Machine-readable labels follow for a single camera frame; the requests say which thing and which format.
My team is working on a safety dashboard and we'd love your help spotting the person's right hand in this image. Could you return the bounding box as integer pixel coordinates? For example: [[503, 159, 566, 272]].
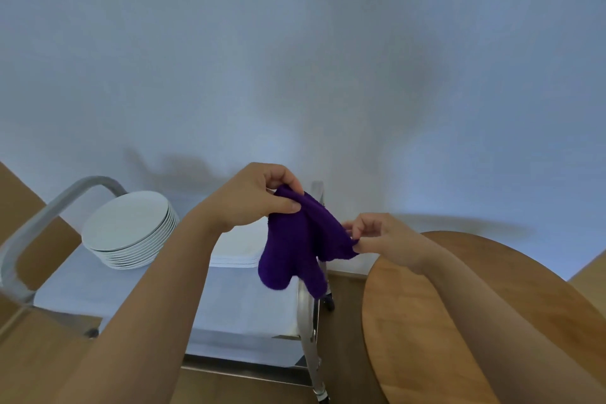
[[342, 213, 441, 276]]

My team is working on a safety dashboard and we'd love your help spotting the person's left hand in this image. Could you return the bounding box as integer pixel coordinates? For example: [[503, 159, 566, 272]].
[[201, 162, 305, 234]]

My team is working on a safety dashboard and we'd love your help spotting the stack of white rectangular plates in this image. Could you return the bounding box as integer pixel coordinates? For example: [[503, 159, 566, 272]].
[[209, 217, 271, 269]]

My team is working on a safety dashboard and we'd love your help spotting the purple cleaning cloth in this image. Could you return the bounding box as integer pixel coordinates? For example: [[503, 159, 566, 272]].
[[258, 184, 359, 300]]

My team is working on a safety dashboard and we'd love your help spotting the steel three-tier cart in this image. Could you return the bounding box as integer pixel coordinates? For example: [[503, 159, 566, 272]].
[[0, 175, 336, 404]]

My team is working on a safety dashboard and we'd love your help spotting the stack of white round plates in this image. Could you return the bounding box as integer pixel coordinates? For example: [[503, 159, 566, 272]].
[[81, 190, 181, 271]]

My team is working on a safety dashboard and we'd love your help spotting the person's right forearm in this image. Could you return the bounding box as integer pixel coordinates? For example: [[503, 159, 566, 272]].
[[419, 247, 606, 404]]

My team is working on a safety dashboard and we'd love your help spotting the person's left forearm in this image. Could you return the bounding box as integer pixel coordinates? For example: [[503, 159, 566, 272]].
[[54, 207, 223, 404]]

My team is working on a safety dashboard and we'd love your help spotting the round wooden side table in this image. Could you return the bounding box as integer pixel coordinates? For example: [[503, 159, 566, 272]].
[[361, 230, 606, 404]]

